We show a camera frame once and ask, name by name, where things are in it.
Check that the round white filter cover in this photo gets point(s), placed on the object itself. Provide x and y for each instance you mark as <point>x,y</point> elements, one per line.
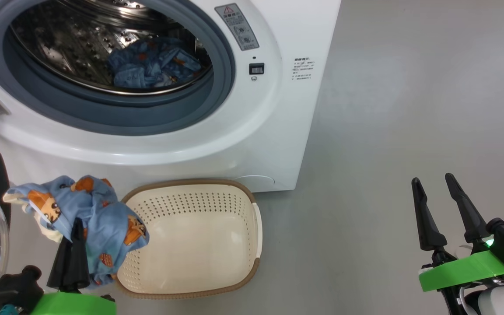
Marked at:
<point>256,181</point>

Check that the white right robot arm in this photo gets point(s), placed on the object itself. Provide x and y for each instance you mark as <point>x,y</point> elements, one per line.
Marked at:
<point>497,302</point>

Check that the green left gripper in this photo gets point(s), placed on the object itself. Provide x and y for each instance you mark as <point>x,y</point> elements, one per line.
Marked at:
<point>72,304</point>

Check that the stainless steel washing machine drum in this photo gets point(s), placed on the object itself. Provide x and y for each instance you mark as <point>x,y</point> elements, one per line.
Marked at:
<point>59,43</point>

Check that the grey warning sticker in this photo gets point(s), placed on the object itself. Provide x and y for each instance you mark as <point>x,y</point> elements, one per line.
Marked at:
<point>236,26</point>

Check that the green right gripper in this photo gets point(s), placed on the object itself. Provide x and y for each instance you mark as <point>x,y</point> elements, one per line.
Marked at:
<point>462,271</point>

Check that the cream perforated laundry basket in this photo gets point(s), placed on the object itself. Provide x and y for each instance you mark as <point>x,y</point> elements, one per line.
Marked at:
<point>190,245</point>

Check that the black door latch socket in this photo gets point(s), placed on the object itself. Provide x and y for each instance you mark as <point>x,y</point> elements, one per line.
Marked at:
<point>256,68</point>

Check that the blue cartoon print garment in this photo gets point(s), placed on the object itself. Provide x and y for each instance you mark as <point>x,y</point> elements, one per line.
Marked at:
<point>155,65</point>
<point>103,218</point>

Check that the white front-load washing machine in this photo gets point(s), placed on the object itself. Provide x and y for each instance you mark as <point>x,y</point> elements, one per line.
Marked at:
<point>234,131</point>

